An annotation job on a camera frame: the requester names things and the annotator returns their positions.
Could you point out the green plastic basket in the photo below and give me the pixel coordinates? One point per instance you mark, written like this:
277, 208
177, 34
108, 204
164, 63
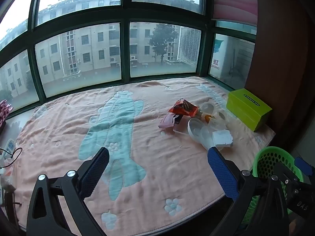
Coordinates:
265, 157

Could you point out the brown wooden cabinet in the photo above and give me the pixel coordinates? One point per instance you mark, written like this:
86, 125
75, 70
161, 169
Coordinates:
283, 54

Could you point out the pink packet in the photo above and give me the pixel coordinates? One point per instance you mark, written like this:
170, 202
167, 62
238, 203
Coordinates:
167, 121

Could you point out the beige apartment building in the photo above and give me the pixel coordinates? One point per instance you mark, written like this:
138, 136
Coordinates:
73, 49

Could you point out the pink patterned pack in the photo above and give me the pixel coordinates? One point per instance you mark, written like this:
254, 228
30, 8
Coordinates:
5, 113

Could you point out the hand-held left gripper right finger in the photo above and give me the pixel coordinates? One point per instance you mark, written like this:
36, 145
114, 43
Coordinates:
222, 174

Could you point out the white power strip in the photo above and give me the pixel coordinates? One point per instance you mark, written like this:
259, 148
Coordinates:
8, 147

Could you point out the green tree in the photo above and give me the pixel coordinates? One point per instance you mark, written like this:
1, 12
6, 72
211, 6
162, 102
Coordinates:
162, 39

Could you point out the orange snack wrapper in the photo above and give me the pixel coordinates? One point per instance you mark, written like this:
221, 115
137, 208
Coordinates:
183, 108

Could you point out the small clear plastic cup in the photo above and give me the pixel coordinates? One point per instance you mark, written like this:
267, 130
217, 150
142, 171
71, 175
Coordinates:
222, 118

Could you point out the dark green window frame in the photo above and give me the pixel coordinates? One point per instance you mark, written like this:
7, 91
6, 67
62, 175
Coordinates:
125, 12

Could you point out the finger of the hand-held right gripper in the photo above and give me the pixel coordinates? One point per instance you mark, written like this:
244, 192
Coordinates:
295, 194
303, 166

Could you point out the round clear plastic cup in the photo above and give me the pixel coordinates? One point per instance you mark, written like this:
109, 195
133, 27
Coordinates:
208, 108

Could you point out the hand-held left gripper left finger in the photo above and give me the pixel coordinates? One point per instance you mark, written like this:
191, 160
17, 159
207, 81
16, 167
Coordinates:
94, 174

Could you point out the clear plastic tray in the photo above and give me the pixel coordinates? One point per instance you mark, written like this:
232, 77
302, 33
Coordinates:
179, 130

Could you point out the round clear plastic lid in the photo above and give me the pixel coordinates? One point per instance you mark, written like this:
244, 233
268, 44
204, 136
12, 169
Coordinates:
195, 129
208, 137

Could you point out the pink printed blanket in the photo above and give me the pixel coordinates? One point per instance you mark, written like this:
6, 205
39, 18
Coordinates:
152, 164

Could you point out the orange peel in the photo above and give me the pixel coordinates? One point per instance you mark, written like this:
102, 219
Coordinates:
208, 118

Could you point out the green tissue box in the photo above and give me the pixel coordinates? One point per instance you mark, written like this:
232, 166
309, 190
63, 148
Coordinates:
246, 108

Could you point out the white louvre panel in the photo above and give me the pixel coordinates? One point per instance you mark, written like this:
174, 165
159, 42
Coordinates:
189, 45

